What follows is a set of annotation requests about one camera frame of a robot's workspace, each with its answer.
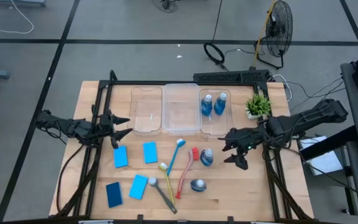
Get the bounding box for blue dish brush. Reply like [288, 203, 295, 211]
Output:
[166, 138, 186, 177]

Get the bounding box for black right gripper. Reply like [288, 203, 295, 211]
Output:
[218, 127, 267, 171]

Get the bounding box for light blue sponge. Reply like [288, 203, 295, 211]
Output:
[129, 174, 149, 200]
[113, 145, 129, 169]
[142, 141, 158, 164]

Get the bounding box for dark blue sponge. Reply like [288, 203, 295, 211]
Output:
[105, 182, 124, 208]

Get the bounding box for red dish brush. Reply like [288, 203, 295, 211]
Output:
[175, 147, 200, 200]

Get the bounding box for coiled black floor cable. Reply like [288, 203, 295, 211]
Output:
[203, 0, 230, 72]

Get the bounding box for grey furniture base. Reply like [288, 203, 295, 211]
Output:
[0, 0, 47, 7]

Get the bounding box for grey dish brush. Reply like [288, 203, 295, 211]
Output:
[147, 177, 178, 215]

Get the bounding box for white floor cable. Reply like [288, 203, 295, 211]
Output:
[0, 0, 35, 35]

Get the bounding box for tall clear rimmed plastic bin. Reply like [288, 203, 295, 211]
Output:
[162, 83, 202, 135]

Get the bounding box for artificial plant in white pot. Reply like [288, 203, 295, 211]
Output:
[245, 93, 273, 121]

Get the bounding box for black floor fan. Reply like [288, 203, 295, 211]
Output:
[255, 0, 293, 70]

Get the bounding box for white paper sheet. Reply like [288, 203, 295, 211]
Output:
[298, 136, 344, 177]

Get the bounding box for low clear plastic bin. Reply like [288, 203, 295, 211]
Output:
[127, 86, 163, 136]
[199, 88, 234, 138]

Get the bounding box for black floor cables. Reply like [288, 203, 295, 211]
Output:
[286, 76, 347, 111]

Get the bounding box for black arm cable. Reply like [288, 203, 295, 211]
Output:
[55, 142, 86, 212]

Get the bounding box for black aluminium table frame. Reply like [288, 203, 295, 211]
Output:
[48, 70, 315, 223]

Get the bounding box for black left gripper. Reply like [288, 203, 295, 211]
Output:
[99, 109, 134, 149]

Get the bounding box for yellow-green dish brush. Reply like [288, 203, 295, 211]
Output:
[158, 162, 176, 205]

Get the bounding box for yellow hanging cable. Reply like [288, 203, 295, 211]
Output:
[252, 0, 276, 68]

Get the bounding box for black cable bundle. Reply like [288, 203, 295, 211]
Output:
[152, 0, 180, 14]

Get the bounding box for white cable at table corner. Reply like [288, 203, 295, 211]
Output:
[272, 73, 293, 103]

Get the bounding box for blue dish soap bottle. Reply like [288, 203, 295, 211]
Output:
[190, 179, 208, 193]
[200, 148, 214, 167]
[214, 92, 227, 116]
[201, 94, 213, 117]

